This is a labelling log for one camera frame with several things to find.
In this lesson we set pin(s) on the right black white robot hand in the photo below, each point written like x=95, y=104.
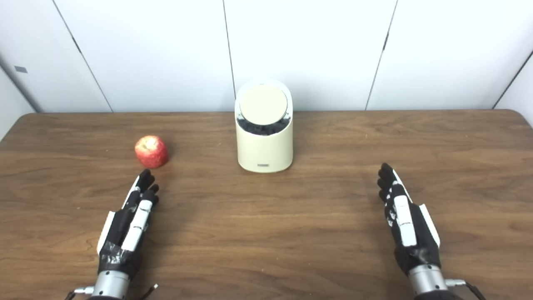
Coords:
x=410, y=233

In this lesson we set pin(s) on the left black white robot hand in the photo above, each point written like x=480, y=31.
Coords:
x=125, y=237

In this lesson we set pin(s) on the red apple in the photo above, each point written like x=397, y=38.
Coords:
x=151, y=151

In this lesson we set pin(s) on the round cream bin lid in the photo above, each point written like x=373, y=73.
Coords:
x=263, y=104

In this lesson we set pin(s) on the cream-colored bin body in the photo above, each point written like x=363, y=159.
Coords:
x=264, y=148

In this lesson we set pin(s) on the small gray wall tag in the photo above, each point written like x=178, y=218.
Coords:
x=21, y=69

